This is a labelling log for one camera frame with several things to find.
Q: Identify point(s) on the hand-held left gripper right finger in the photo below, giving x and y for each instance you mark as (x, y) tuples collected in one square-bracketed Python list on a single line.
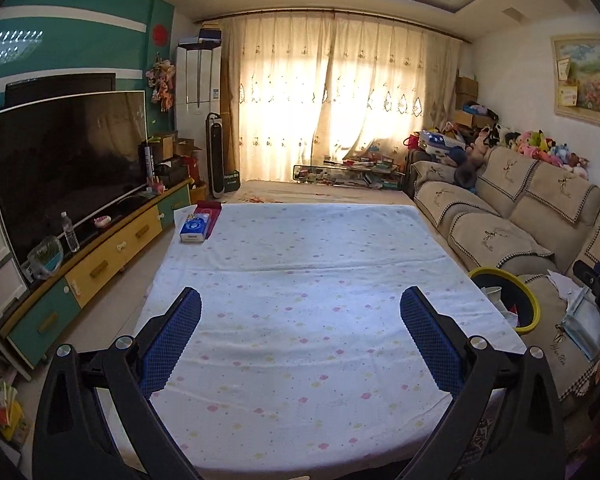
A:
[(430, 340)]

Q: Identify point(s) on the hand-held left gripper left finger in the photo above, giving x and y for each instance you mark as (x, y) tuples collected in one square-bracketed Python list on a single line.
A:
[(172, 340)]

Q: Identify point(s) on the black bin with yellow rim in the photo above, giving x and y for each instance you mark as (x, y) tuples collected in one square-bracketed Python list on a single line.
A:
[(534, 310)]

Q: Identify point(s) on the white crumpled paper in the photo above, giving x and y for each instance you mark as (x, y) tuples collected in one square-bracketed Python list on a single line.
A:
[(565, 287)]

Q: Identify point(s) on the blue plastic bag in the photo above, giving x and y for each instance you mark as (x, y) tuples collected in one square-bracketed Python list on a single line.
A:
[(582, 325)]

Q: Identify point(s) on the yellow and green television cabinet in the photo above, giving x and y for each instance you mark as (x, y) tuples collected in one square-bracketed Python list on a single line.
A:
[(110, 255)]

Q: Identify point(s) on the blue tissue pack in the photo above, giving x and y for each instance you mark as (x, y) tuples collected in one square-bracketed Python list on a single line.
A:
[(195, 227)]

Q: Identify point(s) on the beige sofa with covers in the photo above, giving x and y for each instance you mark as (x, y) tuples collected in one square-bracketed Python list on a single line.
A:
[(495, 240)]

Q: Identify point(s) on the white dotted tablecloth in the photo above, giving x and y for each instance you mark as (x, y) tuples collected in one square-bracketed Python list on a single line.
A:
[(300, 310)]

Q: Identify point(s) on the small pink dish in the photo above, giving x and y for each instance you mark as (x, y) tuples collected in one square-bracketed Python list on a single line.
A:
[(102, 221)]

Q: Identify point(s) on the flat red box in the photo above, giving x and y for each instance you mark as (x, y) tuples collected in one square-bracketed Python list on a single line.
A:
[(212, 207)]

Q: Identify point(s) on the clear water bottle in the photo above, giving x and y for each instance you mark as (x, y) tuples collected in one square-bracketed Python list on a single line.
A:
[(70, 235)]

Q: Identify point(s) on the yellow bucket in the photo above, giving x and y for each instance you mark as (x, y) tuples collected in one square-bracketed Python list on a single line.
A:
[(198, 194)]

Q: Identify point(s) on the row of plush toys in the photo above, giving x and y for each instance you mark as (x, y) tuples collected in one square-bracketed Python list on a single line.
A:
[(540, 142)]

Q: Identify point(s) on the small green box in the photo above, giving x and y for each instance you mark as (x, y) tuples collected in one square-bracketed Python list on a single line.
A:
[(231, 181)]

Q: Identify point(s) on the tall black box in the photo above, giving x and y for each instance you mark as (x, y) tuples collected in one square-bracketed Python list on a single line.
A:
[(147, 162)]

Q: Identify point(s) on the glass coffee table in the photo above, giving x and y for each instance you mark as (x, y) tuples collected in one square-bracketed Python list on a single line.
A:
[(350, 175)]

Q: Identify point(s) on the pile of colourful booklets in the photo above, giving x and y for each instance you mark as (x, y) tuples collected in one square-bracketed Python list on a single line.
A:
[(2, 410)]

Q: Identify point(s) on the black tower fan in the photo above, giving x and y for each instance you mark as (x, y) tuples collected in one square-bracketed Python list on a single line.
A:
[(216, 160)]

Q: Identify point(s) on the floral floor mat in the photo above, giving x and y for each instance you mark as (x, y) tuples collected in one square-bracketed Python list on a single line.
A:
[(305, 192)]

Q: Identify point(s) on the open cardboard boxes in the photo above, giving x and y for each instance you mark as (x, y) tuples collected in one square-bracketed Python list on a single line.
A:
[(172, 145)]

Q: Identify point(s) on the pile of bags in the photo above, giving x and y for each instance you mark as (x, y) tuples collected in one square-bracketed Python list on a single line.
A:
[(437, 144)]

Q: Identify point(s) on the large curved television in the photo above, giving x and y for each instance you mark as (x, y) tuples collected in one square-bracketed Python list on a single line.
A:
[(65, 170)]

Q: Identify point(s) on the stacked cardboard boxes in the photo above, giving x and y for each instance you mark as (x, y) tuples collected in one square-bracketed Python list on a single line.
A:
[(466, 87)]

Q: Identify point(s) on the white standing air conditioner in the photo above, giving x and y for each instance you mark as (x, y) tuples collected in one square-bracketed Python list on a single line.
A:
[(197, 90)]

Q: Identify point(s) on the cream embroidered curtain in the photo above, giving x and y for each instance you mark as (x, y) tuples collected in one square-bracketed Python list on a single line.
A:
[(275, 95), (395, 90)]

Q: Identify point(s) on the hanging artificial flowers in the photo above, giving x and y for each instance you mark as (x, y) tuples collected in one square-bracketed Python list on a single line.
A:
[(161, 82)]

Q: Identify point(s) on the flat black television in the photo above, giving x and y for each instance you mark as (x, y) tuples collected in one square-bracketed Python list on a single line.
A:
[(60, 87)]

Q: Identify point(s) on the curtain rod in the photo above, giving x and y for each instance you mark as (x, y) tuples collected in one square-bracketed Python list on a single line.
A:
[(280, 11)]

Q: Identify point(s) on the framed wall picture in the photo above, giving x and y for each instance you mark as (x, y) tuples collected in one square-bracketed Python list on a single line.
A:
[(590, 75)]

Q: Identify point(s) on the red round wall ornament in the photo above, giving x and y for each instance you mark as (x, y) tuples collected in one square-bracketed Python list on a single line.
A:
[(160, 33)]

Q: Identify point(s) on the shiny wall sticker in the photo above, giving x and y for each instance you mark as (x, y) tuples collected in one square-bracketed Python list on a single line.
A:
[(20, 42)]

